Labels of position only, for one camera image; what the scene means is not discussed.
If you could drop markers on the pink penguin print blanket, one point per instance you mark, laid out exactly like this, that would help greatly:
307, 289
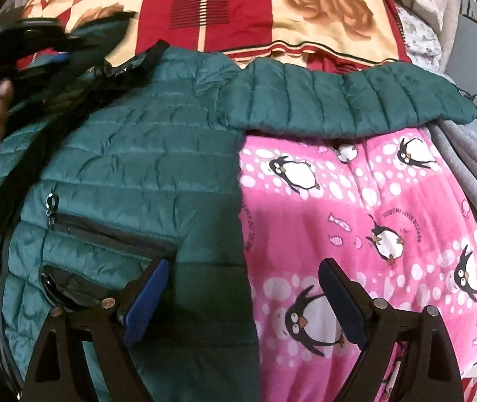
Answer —
305, 217

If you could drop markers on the white floral cloth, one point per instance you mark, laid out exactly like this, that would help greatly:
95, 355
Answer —
422, 42

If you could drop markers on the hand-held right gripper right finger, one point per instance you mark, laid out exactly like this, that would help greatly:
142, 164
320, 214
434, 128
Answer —
341, 297

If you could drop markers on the grey cloth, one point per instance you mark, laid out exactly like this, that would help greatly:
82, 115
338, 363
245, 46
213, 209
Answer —
473, 163

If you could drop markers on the red patchwork rose pillow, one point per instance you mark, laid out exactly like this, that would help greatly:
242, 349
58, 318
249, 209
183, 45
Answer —
230, 8

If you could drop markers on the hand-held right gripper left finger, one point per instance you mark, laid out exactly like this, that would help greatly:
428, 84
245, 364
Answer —
148, 293

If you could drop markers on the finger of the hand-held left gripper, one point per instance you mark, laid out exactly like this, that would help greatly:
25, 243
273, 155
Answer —
60, 57

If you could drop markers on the green puffer jacket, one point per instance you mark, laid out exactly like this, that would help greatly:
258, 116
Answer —
137, 155

